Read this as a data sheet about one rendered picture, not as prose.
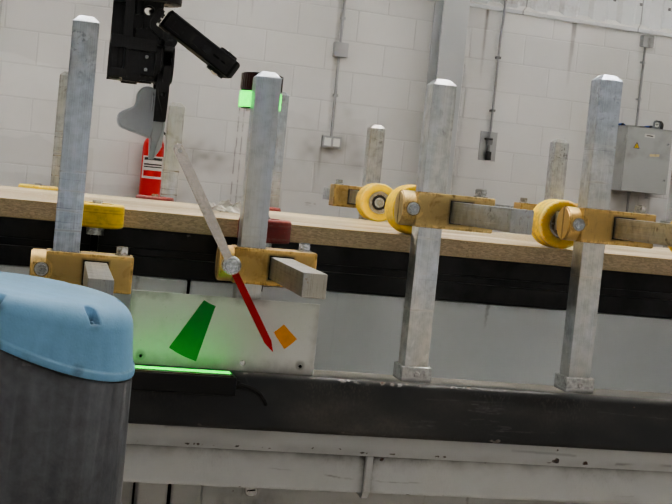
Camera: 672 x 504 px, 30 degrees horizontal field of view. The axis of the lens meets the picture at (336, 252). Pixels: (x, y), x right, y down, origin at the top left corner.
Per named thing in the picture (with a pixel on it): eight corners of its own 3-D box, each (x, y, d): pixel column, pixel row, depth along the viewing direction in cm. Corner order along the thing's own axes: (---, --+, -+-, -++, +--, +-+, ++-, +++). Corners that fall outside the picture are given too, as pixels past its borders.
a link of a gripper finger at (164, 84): (149, 121, 162) (155, 54, 162) (163, 123, 163) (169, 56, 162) (152, 120, 158) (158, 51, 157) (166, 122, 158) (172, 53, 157)
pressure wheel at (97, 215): (129, 280, 186) (136, 203, 185) (93, 281, 179) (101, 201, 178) (87, 274, 190) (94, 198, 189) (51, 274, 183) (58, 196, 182)
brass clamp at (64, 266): (131, 295, 168) (134, 257, 168) (27, 287, 165) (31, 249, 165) (128, 290, 174) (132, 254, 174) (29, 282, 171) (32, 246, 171)
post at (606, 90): (587, 402, 185) (624, 75, 182) (565, 400, 184) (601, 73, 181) (578, 397, 188) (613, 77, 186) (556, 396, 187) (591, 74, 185)
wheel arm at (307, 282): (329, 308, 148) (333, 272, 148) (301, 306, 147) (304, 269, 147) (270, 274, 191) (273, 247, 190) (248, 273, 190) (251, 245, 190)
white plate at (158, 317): (313, 375, 175) (320, 304, 174) (124, 363, 169) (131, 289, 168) (312, 375, 175) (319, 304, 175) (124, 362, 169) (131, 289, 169)
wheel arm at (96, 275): (113, 313, 144) (116, 276, 144) (83, 311, 144) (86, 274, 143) (102, 278, 187) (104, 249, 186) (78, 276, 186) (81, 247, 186)
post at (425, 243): (422, 416, 179) (457, 80, 177) (399, 414, 179) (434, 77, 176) (416, 411, 183) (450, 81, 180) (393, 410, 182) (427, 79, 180)
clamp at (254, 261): (314, 289, 174) (318, 253, 174) (217, 282, 171) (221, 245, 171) (306, 285, 179) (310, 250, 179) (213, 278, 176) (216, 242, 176)
